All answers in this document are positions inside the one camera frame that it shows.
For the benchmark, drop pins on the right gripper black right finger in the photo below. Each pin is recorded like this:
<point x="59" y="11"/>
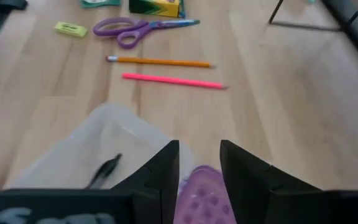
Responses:
<point x="275" y="202"/>

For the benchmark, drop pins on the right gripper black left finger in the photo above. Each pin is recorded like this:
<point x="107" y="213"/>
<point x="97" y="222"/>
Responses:
<point x="145" y="202"/>

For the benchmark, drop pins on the black pen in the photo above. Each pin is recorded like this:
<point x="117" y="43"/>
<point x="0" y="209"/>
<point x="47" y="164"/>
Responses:
<point x="104" y="170"/>

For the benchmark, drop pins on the pink pencil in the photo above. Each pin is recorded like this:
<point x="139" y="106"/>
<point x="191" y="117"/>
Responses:
<point x="172" y="81"/>

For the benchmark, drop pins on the orange pencil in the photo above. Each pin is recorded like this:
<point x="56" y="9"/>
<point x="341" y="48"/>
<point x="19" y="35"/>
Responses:
<point x="160" y="61"/>

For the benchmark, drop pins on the yellow-green eraser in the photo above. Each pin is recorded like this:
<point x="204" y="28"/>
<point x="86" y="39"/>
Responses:
<point x="70" y="29"/>

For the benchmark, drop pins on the yellow green crayon box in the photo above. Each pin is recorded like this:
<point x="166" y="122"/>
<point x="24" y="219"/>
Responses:
<point x="154" y="7"/>

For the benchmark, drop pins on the teal patterned note pad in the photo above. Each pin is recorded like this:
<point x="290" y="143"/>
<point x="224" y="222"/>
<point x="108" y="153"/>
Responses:
<point x="101" y="3"/>

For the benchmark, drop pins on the purple dotted plastic item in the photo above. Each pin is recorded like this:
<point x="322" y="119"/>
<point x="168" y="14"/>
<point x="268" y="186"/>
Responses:
<point x="204" y="199"/>

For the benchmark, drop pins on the clear plastic storage box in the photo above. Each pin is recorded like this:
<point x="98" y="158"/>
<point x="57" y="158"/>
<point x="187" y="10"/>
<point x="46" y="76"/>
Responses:
<point x="82" y="149"/>

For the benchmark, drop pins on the black table clamp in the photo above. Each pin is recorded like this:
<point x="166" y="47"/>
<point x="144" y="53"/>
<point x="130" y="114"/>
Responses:
<point x="8" y="3"/>

